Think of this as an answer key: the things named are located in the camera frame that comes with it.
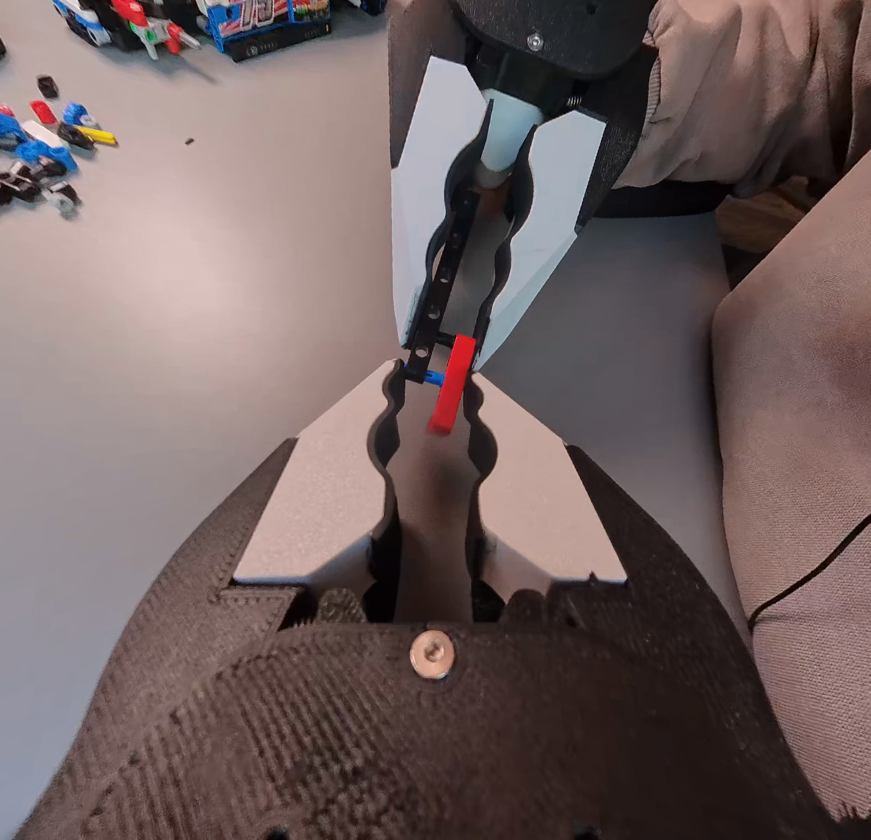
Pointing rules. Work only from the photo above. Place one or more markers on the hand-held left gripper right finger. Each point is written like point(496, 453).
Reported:
point(544, 506)

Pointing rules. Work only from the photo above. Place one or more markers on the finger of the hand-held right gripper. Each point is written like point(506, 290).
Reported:
point(422, 173)
point(551, 193)

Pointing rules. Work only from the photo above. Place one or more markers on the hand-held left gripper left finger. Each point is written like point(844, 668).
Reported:
point(313, 506)

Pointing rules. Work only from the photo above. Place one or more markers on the black lego beam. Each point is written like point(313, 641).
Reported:
point(442, 275)

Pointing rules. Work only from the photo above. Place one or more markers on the red angled lego beam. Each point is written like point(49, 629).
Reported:
point(454, 384)

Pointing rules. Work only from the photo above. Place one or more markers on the black lego pin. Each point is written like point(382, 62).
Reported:
point(446, 340)

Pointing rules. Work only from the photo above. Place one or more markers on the blue lego friction pin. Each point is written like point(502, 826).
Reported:
point(429, 378)

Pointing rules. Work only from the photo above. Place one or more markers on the person's right forearm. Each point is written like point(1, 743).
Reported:
point(748, 71)

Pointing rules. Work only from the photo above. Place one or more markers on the black red white lego assembly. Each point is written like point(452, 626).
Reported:
point(102, 10)

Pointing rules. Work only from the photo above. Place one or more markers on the pile of mixed lego pieces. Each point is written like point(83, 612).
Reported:
point(41, 153)

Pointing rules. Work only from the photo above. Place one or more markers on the black box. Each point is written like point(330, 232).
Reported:
point(286, 49)

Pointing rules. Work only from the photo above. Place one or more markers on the person's beige sweatshirt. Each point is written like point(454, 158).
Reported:
point(796, 377)

